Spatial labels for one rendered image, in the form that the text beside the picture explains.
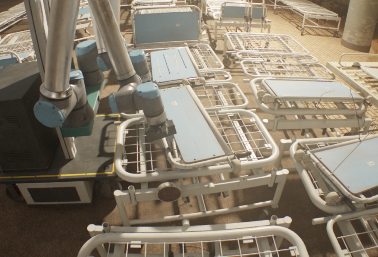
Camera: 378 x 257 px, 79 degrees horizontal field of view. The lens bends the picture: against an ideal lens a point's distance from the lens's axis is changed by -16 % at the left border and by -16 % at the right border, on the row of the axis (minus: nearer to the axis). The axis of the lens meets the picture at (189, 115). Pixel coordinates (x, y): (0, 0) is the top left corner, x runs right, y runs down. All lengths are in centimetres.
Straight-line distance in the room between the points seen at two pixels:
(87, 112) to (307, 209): 152
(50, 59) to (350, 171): 145
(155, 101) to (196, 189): 50
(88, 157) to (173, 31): 176
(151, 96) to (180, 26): 199
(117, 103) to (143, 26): 192
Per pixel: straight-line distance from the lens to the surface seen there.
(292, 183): 208
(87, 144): 189
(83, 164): 174
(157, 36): 300
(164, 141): 133
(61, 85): 118
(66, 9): 104
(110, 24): 115
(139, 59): 144
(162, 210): 181
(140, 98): 108
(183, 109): 155
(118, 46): 117
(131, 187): 132
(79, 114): 142
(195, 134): 136
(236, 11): 429
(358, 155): 160
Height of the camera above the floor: 144
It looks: 33 degrees down
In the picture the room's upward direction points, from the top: straight up
